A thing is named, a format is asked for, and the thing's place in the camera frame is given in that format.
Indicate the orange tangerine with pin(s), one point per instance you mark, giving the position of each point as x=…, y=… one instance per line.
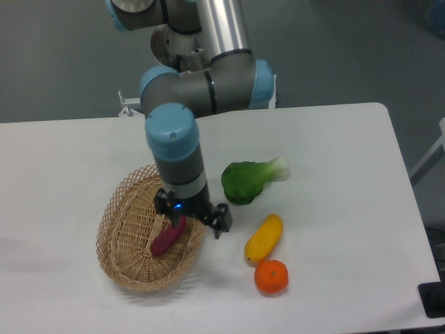
x=271, y=277

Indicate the black box at table edge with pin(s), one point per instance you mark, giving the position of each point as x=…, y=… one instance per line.
x=432, y=298

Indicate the yellow mango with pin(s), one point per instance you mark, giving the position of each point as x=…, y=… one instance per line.
x=262, y=243

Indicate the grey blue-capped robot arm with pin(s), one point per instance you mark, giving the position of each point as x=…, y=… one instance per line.
x=173, y=98

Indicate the white frame at right edge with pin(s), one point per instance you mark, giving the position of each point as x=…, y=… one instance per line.
x=429, y=159

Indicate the green bok choy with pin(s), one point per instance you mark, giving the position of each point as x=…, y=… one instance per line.
x=243, y=181

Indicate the oval wicker basket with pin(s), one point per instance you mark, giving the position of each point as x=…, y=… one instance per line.
x=129, y=226

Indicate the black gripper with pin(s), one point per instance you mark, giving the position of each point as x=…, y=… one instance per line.
x=218, y=218

